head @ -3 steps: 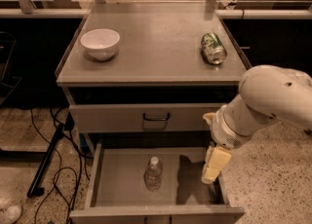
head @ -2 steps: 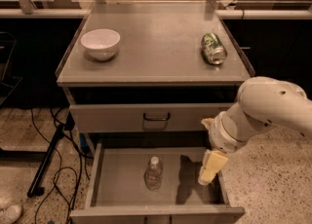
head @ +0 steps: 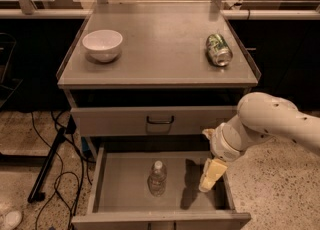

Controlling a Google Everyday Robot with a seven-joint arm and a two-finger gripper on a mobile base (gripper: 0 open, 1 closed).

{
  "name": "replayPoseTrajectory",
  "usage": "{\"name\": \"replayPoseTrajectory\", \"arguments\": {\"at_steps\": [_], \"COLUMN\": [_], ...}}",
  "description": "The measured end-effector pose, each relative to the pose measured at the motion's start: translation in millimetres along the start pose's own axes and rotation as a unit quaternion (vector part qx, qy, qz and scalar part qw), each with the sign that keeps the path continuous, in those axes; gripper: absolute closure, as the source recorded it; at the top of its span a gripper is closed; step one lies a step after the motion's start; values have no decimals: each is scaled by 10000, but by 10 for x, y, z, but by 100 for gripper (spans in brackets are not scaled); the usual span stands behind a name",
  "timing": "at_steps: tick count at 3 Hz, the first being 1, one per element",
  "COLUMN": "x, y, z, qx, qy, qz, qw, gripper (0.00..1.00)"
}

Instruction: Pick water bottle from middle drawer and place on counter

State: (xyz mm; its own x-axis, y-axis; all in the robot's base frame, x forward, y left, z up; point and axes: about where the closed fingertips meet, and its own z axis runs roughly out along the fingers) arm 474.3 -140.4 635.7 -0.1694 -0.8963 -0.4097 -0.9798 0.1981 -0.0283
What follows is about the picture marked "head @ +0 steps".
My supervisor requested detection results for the black drawer handle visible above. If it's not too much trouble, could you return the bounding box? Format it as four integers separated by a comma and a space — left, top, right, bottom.
146, 116, 175, 125

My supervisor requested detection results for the black stand leg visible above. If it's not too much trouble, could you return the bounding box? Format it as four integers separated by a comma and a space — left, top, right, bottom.
27, 118, 68, 203

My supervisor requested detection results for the green soda can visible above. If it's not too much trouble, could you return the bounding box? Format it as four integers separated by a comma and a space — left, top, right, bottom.
206, 33, 233, 67

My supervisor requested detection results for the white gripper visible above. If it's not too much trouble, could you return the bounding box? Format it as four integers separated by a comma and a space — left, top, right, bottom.
199, 116, 267, 192

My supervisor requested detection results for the white shoe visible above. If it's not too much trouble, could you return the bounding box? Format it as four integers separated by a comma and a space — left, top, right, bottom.
0, 211, 23, 230

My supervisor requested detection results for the open middle drawer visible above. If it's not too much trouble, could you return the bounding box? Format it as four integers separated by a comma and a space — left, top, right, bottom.
72, 147, 251, 230

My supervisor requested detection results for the black floor cable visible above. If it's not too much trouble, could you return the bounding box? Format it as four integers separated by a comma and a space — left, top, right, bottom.
29, 109, 94, 230

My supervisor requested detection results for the grey metal drawer cabinet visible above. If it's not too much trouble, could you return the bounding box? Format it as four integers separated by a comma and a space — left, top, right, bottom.
55, 1, 262, 230

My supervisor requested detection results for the white ceramic bowl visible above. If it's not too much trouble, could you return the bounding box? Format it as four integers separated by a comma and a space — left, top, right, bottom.
82, 30, 123, 62

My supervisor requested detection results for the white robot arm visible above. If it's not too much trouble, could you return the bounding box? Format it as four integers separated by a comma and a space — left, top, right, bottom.
199, 92, 320, 192

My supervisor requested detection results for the closed upper drawer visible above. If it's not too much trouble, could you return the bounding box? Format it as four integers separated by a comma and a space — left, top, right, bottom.
71, 106, 236, 137

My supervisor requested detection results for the clear plastic water bottle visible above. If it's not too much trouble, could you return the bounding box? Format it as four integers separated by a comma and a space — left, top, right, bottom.
147, 160, 167, 197

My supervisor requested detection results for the white counter rail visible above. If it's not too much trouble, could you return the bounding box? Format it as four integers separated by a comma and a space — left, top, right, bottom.
0, 8, 320, 21

